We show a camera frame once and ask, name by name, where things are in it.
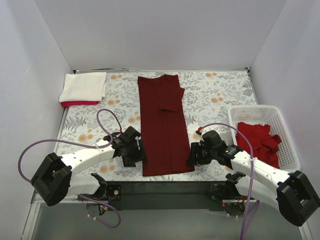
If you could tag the aluminium frame rail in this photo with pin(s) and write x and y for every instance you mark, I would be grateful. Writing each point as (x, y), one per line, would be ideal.
(65, 221)

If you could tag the dark red t-shirt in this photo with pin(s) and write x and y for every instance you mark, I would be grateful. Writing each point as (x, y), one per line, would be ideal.
(163, 126)

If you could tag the folded cream t-shirt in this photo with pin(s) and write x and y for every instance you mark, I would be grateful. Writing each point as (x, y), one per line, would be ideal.
(84, 87)

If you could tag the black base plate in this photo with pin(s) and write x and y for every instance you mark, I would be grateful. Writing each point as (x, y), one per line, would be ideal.
(222, 191)
(110, 192)

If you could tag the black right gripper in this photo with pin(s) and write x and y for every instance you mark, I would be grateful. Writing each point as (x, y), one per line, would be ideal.
(196, 154)

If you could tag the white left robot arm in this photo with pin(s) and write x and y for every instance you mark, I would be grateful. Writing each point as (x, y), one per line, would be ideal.
(59, 176)

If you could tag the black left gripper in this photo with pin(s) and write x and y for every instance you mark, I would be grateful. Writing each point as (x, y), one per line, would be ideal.
(136, 152)

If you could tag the floral patterned table mat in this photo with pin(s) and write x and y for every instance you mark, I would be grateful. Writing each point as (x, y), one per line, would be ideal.
(208, 95)

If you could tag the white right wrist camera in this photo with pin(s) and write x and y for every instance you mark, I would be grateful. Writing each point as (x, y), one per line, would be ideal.
(199, 133)

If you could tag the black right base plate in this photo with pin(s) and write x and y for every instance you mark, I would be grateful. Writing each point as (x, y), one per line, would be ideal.
(222, 191)

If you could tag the folded pink-red t-shirt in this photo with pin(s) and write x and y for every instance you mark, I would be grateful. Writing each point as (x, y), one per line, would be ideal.
(66, 104)

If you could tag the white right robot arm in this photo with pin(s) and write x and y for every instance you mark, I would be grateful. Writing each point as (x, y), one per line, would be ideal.
(289, 192)

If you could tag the bright red t-shirt in basket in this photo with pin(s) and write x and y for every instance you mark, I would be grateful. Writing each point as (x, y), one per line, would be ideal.
(265, 146)

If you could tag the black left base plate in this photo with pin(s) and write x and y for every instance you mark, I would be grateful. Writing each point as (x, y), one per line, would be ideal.
(110, 192)

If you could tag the white plastic laundry basket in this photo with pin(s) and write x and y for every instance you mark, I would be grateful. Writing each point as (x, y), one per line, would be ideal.
(268, 115)

